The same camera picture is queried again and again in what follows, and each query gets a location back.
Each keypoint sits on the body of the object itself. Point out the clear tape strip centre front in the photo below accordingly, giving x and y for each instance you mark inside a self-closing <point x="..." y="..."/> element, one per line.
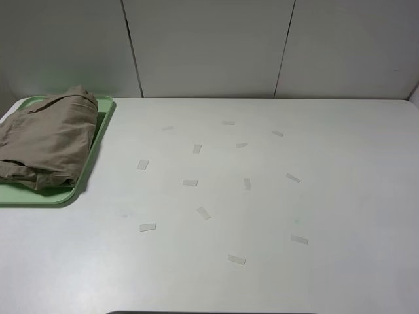
<point x="203" y="213"/>

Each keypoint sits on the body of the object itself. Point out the green plastic tray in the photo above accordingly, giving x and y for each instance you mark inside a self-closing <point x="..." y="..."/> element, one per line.
<point x="18" y="195"/>

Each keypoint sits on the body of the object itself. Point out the clear tape strip back right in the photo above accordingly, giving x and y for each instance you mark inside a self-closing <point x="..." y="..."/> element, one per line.
<point x="277" y="133"/>

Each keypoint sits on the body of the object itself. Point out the clear tape strip centre back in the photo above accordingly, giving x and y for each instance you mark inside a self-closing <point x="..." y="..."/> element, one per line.
<point x="197" y="148"/>

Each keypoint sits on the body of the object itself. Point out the khaki shorts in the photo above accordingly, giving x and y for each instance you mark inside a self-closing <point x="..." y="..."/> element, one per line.
<point x="47" y="143"/>

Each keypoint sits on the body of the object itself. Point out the clear tape strip front right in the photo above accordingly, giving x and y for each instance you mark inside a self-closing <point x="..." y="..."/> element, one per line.
<point x="299" y="239"/>

